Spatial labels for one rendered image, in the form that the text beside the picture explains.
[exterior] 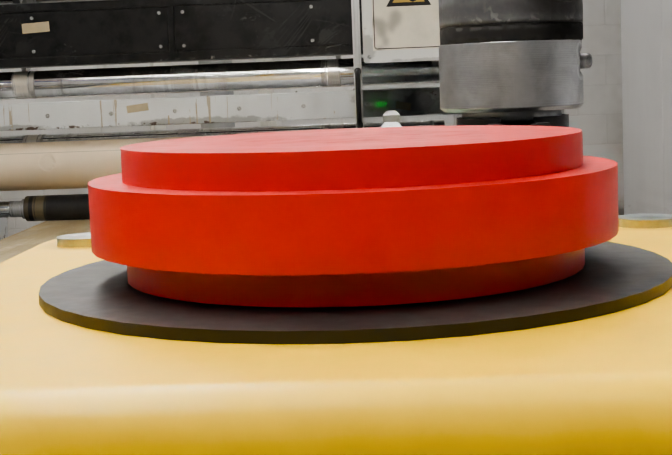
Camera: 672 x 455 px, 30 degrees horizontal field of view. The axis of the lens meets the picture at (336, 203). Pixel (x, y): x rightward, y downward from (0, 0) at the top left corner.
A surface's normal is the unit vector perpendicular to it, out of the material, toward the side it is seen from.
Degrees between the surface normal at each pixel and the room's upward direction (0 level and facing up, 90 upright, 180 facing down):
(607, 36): 90
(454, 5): 90
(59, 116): 90
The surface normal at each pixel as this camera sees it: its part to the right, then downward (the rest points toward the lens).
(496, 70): -0.28, 0.11
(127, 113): -0.04, 0.10
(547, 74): 0.37, 0.07
